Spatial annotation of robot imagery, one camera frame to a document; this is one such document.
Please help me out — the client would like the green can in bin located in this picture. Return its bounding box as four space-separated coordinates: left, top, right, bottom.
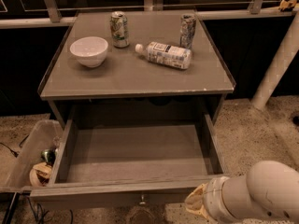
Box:
41 149 56 165

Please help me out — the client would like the grey wooden cabinet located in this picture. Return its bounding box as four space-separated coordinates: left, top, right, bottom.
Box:
38 10 235 123

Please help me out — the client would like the clear plastic bin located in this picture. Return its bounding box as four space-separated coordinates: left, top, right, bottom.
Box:
1 119 64 192

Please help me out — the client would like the metal drawer knob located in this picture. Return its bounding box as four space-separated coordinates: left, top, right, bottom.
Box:
138 194 149 206

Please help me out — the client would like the white plastic bottle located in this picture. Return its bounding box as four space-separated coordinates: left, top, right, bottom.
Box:
135 42 192 70

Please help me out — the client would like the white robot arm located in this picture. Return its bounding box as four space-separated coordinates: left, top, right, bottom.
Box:
185 15 299 223

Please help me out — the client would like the metal railing frame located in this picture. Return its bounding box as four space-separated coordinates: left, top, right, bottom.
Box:
0 0 288 29

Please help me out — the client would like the black cable on floor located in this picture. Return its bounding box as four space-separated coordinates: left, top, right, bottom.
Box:
0 133 30 159

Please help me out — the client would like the brown crumpled bag in bin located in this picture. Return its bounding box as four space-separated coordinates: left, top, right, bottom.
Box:
29 162 52 187

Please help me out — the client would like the green soda can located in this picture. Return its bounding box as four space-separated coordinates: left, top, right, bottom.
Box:
110 11 129 48

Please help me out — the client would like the white ceramic bowl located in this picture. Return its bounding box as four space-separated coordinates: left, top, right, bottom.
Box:
70 36 108 68

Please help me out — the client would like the grey top drawer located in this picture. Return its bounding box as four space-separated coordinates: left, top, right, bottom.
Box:
31 99 227 209

